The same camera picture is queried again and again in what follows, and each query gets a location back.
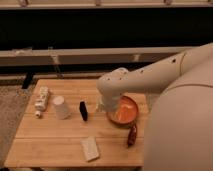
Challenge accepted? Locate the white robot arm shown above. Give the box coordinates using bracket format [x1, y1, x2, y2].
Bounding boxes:
[97, 42, 213, 171]

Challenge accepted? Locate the orange bowl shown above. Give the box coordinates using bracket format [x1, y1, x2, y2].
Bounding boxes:
[107, 96, 139, 125]

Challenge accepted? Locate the black rectangular block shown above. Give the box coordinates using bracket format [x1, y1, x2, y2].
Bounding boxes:
[79, 101, 88, 121]

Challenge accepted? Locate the dark red chili pepper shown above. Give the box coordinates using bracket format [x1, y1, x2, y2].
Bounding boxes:
[127, 124, 137, 147]

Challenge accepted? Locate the beige sponge block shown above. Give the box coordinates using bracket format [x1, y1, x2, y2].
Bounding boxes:
[81, 137, 100, 162]

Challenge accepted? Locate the white paper cup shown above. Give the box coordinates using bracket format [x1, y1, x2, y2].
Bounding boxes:
[52, 96, 71, 119]

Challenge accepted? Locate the wooden table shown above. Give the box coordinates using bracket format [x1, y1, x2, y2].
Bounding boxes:
[5, 79, 148, 168]

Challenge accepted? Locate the white toy block stack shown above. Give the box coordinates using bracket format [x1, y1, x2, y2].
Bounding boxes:
[35, 86, 50, 111]

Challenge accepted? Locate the small white cube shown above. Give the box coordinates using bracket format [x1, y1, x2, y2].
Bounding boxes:
[35, 111, 42, 118]

